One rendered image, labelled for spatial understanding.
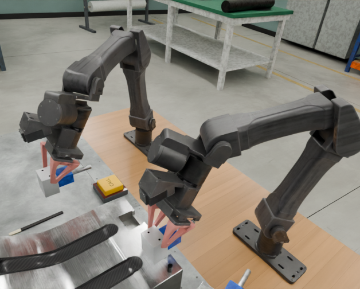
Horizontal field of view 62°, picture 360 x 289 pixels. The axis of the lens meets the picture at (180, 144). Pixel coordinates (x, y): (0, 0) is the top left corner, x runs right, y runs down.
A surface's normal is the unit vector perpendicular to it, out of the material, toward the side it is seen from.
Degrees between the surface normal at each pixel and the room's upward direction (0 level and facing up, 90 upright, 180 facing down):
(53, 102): 65
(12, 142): 0
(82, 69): 13
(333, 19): 90
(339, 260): 0
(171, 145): 90
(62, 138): 90
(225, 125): 18
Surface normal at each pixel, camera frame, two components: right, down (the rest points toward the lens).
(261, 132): 0.25, 0.47
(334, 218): 0.08, -0.83
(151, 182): -0.65, -0.19
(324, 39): -0.83, 0.25
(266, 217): -0.92, -0.25
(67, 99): 0.93, 0.27
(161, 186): 0.61, 0.46
